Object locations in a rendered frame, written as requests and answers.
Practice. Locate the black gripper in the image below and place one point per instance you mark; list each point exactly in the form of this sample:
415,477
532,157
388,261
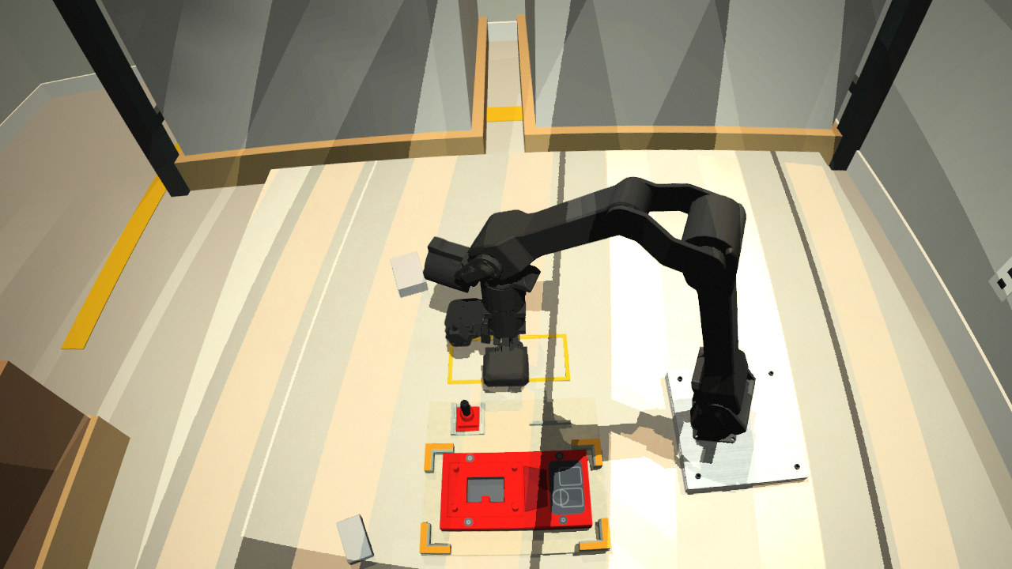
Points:
508,364

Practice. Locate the yellow rectangular outline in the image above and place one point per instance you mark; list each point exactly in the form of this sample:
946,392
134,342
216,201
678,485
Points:
531,380

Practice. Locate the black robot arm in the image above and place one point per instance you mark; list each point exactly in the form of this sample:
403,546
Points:
708,256

